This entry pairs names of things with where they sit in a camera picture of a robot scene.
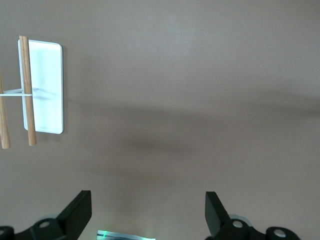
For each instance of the white rack with wooden bars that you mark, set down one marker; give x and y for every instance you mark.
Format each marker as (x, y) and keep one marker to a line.
(47, 87)

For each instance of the brown table cover sheet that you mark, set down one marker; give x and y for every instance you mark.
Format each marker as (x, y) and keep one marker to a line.
(175, 75)

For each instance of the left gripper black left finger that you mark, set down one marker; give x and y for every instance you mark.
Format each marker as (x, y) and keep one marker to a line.
(72, 220)

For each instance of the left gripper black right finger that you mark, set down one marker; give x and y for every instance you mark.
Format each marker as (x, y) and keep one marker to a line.
(220, 222)

